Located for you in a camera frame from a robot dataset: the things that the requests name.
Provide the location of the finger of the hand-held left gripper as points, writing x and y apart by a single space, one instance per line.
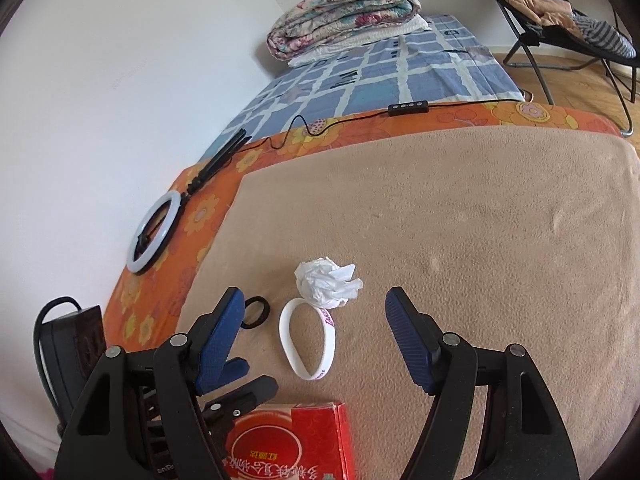
235 369
250 395

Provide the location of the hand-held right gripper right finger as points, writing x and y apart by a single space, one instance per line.
410 345

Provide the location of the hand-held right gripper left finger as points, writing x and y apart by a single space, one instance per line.
220 345

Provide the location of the red cardboard box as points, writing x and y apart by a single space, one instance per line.
310 440

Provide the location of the white rubber wristband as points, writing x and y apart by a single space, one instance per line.
330 340

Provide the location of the white tissue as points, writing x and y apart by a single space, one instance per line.
322 282

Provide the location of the beige towel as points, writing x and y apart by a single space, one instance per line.
450 235

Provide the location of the orange floral bed sheet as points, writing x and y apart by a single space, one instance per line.
200 220

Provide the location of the black folded tripod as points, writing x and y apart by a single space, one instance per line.
220 157

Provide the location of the blue plaid bed sheet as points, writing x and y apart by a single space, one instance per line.
375 75

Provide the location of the white folded blanket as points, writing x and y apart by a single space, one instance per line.
325 55

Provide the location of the folded floral quilt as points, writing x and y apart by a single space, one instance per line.
345 10

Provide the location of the beige cloth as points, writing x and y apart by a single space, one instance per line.
535 5

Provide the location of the striped cloth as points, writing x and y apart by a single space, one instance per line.
605 37

